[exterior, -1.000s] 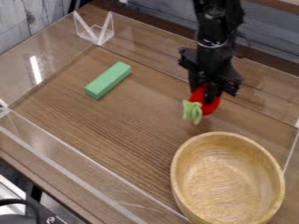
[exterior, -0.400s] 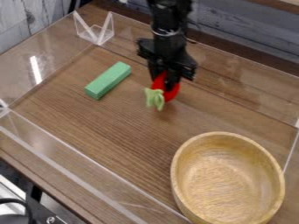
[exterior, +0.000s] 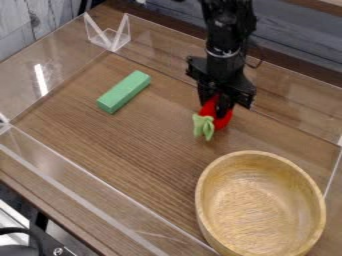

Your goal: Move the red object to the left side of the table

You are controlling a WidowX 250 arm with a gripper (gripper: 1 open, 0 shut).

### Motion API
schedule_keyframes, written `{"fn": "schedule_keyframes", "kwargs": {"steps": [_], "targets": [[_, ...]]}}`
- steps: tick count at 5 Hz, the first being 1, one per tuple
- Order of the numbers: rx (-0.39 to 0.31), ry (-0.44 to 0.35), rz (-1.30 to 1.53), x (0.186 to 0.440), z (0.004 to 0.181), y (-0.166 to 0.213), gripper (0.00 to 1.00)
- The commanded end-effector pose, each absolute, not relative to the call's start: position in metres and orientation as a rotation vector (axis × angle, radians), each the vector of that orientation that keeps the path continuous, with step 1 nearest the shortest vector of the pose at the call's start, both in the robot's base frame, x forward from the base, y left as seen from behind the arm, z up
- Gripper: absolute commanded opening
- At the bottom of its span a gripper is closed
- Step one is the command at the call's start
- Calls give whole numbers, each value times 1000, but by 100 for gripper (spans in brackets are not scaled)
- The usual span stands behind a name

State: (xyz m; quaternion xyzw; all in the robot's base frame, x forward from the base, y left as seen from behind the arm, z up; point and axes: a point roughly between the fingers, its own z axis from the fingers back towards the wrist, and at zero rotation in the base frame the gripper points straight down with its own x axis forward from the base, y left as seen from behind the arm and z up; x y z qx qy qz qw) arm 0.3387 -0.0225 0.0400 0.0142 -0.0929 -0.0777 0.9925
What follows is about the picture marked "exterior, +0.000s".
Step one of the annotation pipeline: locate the clear acrylic enclosure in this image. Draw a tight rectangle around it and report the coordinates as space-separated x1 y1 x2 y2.
0 19 342 256

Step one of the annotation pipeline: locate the black cable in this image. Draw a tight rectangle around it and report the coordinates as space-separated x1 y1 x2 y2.
0 227 45 256

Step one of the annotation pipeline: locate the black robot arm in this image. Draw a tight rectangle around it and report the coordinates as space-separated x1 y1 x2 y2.
186 0 256 118

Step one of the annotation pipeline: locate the wooden bowl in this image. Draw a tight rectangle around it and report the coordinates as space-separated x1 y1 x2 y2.
195 150 326 256

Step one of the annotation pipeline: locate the red plush radish toy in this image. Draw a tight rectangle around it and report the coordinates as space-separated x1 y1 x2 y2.
192 95 232 141

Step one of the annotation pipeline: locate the black metal clamp base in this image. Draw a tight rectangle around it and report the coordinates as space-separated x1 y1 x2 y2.
28 230 91 256

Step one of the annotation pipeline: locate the green rectangular block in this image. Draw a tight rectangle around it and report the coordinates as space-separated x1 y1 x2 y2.
96 70 151 114

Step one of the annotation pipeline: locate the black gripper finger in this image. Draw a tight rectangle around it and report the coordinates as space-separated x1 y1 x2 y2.
215 94 235 119
198 85 218 105

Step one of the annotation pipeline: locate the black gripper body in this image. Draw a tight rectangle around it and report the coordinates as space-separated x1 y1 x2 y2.
186 56 256 109

